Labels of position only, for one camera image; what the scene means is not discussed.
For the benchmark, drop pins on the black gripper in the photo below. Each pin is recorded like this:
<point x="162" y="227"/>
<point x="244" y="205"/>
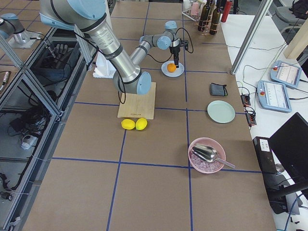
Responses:
<point x="174" y="49"/>

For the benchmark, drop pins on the orange mandarin fruit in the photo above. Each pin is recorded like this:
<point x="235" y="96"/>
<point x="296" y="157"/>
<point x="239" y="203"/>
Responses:
<point x="171" y="67"/>

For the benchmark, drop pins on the light blue plate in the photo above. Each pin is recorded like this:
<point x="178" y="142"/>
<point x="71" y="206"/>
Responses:
<point x="178" y="71"/>

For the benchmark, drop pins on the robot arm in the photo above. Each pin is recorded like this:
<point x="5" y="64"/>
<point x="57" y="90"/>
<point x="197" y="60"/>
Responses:
<point x="89" y="16"/>

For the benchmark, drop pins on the light green plate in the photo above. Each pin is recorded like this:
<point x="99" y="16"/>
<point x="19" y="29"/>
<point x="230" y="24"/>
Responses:
<point x="221" y="111"/>

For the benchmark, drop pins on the pink cup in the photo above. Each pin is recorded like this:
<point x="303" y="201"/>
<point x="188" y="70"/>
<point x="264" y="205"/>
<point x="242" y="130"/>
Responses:
<point x="195" y="9"/>

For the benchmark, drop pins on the folded grey cloth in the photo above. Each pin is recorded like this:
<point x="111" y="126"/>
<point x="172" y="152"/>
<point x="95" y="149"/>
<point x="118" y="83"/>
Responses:
<point x="218" y="90"/>

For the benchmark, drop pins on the red bottle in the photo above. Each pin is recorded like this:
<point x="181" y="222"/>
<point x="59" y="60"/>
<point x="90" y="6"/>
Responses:
<point x="226" y="10"/>

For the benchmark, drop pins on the bamboo cutting board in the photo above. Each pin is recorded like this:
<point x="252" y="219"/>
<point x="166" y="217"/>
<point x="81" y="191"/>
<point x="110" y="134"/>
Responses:
<point x="138" y="106"/>

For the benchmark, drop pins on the yellow lemon lower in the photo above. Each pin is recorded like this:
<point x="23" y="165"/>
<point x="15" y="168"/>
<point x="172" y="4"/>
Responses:
<point x="141" y="124"/>

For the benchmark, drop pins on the yellow lemon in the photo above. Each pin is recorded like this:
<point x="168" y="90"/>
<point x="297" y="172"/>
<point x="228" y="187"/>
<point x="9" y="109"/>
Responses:
<point x="128" y="124"/>
<point x="141" y="124"/>

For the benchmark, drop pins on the yellow lemon upper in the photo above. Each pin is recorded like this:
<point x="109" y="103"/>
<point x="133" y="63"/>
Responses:
<point x="128" y="124"/>

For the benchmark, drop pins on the metal ice scoop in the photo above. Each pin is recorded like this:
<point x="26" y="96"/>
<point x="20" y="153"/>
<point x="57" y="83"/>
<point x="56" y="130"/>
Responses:
<point x="209" y="154"/>

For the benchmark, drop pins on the teach pendant near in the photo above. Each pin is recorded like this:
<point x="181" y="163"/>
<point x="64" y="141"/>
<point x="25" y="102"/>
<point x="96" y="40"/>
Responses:
<point x="273" y="96"/>

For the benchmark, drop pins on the teach pendant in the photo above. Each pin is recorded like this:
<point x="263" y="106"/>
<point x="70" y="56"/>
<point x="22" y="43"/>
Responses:
<point x="273" y="96"/>
<point x="288" y="74"/>

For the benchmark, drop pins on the clear ice cubes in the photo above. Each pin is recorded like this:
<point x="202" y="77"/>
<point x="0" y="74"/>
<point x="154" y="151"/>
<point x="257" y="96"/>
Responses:
<point x="204" y="166"/>

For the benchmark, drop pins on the pink bowl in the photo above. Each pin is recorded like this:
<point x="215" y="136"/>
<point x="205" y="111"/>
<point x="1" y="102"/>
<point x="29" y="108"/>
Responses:
<point x="209" y="142"/>

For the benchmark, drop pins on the teach pendant far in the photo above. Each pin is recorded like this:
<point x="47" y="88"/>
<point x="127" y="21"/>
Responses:
<point x="288" y="74"/>

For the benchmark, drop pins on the black computer box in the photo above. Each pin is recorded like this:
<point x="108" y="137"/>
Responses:
<point x="264" y="155"/>

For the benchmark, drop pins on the black monitor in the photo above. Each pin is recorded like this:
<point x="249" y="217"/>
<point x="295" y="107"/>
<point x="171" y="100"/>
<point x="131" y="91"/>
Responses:
<point x="290" y="145"/>

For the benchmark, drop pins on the copper wire bottle rack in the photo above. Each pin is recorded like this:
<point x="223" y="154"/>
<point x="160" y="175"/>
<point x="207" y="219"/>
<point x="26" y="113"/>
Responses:
<point x="213" y="5"/>

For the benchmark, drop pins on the white wire cup rack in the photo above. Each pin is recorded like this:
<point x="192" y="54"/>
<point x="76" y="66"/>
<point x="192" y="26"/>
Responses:
<point x="187" y="10"/>

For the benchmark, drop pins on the aluminium frame post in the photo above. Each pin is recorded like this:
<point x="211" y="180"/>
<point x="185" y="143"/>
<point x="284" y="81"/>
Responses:
<point x="261" y="13"/>

